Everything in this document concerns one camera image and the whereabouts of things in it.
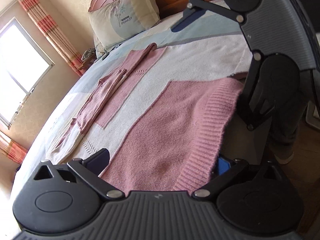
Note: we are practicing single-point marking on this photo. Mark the person's grey shoe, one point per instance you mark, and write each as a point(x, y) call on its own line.
point(283, 158)

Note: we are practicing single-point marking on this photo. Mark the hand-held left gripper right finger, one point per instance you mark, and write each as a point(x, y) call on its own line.
point(225, 166)

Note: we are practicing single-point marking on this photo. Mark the orange striped curtain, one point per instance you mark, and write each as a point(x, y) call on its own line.
point(52, 32)
point(12, 147)

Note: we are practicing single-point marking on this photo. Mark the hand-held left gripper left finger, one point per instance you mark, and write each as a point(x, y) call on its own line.
point(100, 160)

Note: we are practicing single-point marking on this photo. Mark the wooden nightstand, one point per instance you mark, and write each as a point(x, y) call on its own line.
point(85, 63)

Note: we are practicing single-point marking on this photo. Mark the black phone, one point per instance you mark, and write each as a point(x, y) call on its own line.
point(105, 56)

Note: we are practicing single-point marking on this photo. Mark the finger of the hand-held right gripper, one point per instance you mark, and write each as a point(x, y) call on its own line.
point(246, 100)
point(183, 22)

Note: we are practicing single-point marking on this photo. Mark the grey cloth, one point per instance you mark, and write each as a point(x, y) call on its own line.
point(88, 54)

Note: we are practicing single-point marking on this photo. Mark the pink and white knit sweater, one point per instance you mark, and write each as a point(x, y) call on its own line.
point(162, 120)

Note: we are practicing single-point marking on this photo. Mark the pastel patchwork bed sheet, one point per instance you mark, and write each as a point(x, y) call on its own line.
point(200, 32)

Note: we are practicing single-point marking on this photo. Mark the person's grey trousers leg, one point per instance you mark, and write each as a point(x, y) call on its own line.
point(287, 125)

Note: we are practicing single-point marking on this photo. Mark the window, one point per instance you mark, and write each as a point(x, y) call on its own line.
point(20, 67)

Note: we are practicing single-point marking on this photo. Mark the white grey box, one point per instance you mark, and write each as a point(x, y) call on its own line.
point(313, 116)

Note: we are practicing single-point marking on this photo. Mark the pastel flower print pillow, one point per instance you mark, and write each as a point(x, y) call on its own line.
point(125, 17)
point(102, 47)

